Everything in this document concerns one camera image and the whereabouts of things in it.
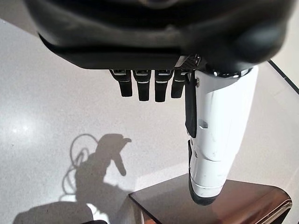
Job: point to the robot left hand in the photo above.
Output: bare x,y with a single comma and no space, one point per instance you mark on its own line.
151,30

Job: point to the brown translucent acrylic stool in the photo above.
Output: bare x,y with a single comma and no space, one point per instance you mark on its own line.
175,205

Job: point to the robot left leg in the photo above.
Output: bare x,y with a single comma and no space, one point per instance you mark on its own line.
98,222

